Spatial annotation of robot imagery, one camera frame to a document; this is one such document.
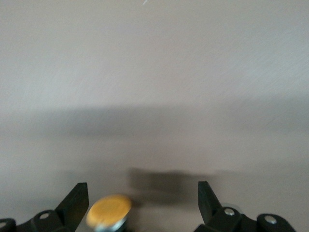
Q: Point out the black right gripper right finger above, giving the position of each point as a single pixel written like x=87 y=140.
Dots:
x=210 y=207

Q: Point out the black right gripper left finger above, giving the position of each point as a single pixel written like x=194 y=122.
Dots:
x=70 y=212

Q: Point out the orange push button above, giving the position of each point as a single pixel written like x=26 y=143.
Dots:
x=108 y=210

